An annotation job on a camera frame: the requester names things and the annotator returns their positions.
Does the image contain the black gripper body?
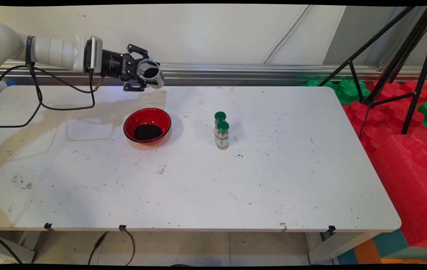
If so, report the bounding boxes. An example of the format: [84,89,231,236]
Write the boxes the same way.
[101,49,139,81]

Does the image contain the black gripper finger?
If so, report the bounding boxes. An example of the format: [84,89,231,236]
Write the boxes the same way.
[123,76,148,93]
[126,44,150,63]

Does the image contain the black seeds pile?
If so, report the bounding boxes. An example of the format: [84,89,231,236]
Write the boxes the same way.
[134,124,163,141]
[140,63,160,80]

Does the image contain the clear plastic jar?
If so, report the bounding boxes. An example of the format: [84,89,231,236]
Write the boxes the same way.
[137,58,165,90]

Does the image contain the red bowl with black rim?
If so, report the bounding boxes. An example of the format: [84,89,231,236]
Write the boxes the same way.
[123,108,172,146]

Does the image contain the green lid spice bottle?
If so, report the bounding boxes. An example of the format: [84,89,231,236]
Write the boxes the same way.
[214,111,227,130]
[215,121,230,150]

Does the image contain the white table leg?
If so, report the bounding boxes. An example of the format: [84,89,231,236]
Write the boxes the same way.
[0,231,36,264]
[308,231,382,265]

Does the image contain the red foam puzzle mats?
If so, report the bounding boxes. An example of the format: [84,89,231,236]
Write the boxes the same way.
[343,79,427,158]

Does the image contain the black tripod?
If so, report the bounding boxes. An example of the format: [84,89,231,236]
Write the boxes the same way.
[318,5,427,135]

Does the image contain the large red foam block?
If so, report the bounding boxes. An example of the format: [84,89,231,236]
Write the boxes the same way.
[370,134,427,248]

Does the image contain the orange foam block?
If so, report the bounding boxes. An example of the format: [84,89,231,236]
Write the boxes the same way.
[354,238,383,265]

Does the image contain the teal foam block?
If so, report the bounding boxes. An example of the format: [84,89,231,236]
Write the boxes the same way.
[337,229,409,265]

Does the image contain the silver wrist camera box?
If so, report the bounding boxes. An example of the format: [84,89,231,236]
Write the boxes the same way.
[85,36,103,74]

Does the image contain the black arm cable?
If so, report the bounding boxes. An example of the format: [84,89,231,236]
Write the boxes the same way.
[0,66,96,129]

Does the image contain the black cable strap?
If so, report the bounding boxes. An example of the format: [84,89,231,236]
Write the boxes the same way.
[25,36,36,68]

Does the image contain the aluminium wall rail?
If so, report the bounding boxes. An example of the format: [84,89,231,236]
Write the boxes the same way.
[0,60,427,84]

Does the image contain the white wall cable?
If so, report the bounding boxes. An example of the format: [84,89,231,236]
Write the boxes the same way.
[263,5,311,64]

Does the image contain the black floor cable with plug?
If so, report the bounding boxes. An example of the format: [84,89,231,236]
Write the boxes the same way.
[88,229,136,266]

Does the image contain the thin black tripod cable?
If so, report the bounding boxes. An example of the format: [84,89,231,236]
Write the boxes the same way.
[358,105,370,140]

